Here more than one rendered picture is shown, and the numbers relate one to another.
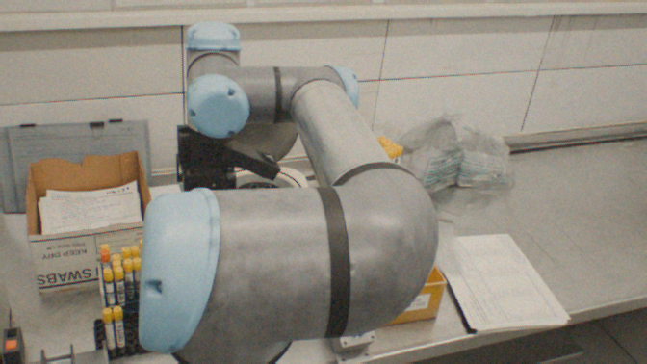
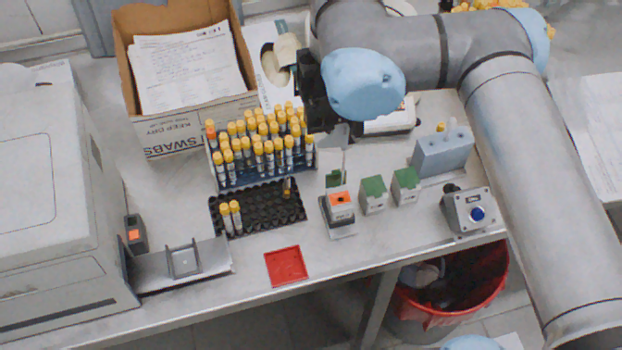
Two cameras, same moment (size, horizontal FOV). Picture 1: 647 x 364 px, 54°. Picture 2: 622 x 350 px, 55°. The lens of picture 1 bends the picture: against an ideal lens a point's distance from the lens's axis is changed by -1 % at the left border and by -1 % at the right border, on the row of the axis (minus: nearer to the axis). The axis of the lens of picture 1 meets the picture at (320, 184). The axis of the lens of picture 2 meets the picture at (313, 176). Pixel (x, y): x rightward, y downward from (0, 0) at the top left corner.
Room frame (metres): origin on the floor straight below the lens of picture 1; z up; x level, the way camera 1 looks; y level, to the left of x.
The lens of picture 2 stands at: (0.34, 0.15, 1.90)
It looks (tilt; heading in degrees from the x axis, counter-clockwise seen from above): 59 degrees down; 6
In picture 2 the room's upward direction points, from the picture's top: 1 degrees clockwise
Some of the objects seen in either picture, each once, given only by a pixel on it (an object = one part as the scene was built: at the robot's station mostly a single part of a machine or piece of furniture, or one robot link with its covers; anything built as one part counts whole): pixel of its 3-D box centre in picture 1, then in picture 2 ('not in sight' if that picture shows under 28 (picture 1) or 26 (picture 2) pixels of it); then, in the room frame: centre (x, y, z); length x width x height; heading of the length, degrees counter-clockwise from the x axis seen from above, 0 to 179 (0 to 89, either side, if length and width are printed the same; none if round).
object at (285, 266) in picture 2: not in sight; (285, 266); (0.74, 0.23, 0.88); 0.07 x 0.07 x 0.01; 23
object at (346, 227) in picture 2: not in sight; (338, 212); (0.86, 0.15, 0.89); 0.09 x 0.05 x 0.04; 22
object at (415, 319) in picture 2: not in sight; (425, 278); (1.02, -0.12, 0.22); 0.38 x 0.37 x 0.44; 113
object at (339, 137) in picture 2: not in sight; (335, 140); (0.83, 0.17, 1.18); 0.06 x 0.03 x 0.09; 113
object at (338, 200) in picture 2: not in sight; (339, 205); (0.86, 0.15, 0.92); 0.05 x 0.04 x 0.06; 22
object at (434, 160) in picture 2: not in sight; (441, 154); (0.99, -0.03, 0.92); 0.10 x 0.07 x 0.10; 115
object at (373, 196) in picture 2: not in sight; (372, 194); (0.89, 0.09, 0.91); 0.05 x 0.04 x 0.07; 23
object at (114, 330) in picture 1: (141, 314); (255, 196); (0.85, 0.30, 0.93); 0.17 x 0.09 x 0.11; 114
